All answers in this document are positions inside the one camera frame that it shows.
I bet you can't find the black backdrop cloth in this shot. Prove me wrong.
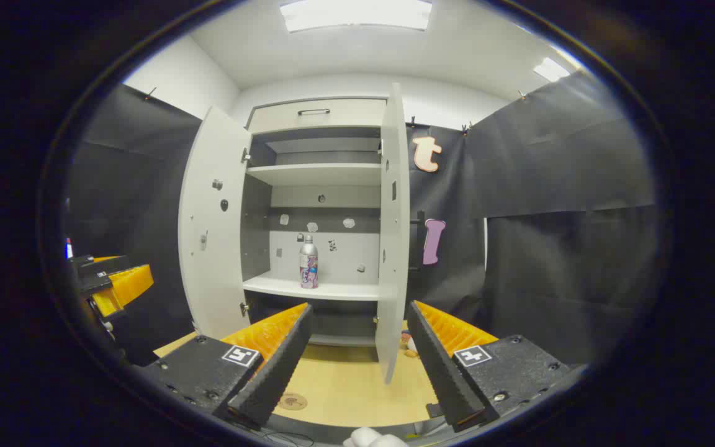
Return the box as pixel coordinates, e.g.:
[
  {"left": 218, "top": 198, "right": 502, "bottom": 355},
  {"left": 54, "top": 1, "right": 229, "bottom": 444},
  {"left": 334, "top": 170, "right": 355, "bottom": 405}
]
[{"left": 63, "top": 70, "right": 659, "bottom": 367}]

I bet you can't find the thin black cable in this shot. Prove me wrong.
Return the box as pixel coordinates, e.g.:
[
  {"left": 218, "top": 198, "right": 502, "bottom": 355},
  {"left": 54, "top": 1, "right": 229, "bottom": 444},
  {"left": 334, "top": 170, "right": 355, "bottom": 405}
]
[{"left": 261, "top": 428, "right": 315, "bottom": 447}]

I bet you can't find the silver bottle with purple label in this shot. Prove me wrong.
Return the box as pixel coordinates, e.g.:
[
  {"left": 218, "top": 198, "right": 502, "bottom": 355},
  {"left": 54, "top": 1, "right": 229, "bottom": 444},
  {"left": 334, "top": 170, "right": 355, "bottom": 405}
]
[{"left": 299, "top": 234, "right": 319, "bottom": 289}]

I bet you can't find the white cabinet drawer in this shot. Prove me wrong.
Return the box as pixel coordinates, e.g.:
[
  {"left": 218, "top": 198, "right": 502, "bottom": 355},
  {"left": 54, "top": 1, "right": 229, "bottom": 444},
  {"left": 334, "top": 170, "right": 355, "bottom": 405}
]
[{"left": 247, "top": 97, "right": 388, "bottom": 134}]

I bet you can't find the white lumpy object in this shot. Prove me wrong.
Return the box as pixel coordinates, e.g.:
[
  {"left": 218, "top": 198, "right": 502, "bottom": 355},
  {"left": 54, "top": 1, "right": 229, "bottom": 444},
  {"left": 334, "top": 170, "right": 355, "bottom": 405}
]
[{"left": 343, "top": 427, "right": 409, "bottom": 447}]

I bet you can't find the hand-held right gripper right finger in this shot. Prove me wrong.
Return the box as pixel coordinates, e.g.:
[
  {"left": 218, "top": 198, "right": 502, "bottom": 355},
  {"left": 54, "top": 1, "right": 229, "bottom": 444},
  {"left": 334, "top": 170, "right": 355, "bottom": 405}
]
[{"left": 406, "top": 300, "right": 572, "bottom": 433}]

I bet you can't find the white and grey cabinet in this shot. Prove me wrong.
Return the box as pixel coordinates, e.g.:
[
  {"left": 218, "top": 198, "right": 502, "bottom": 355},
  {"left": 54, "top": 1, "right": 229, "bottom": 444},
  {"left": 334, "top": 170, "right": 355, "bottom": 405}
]
[{"left": 241, "top": 96, "right": 389, "bottom": 347}]

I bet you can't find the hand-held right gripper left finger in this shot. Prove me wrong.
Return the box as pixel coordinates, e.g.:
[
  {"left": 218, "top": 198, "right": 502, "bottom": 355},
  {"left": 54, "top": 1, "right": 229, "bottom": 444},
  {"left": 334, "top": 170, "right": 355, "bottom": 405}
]
[{"left": 140, "top": 302, "right": 315, "bottom": 430}]

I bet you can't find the white cabinet door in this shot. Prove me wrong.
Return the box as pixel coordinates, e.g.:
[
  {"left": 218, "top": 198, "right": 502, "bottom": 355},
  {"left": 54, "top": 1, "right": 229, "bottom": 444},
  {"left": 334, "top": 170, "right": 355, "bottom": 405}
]
[
  {"left": 375, "top": 83, "right": 410, "bottom": 384},
  {"left": 178, "top": 104, "right": 253, "bottom": 341}
]

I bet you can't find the large rectangular ceiling light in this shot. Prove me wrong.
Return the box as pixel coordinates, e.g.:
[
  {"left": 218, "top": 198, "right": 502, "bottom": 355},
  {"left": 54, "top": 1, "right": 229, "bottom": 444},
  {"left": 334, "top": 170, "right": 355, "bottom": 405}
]
[{"left": 280, "top": 0, "right": 433, "bottom": 33}]

